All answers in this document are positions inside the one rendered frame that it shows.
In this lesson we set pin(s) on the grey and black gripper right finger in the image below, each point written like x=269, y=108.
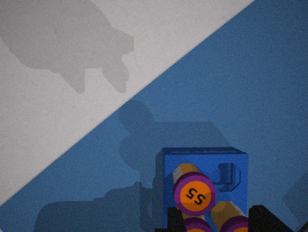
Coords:
x=260, y=219

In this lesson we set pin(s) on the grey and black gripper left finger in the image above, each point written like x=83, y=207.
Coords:
x=175, y=221

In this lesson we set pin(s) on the blue tube rack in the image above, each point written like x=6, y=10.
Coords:
x=231, y=162

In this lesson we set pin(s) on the blue flat mat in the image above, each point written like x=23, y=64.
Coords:
x=245, y=86

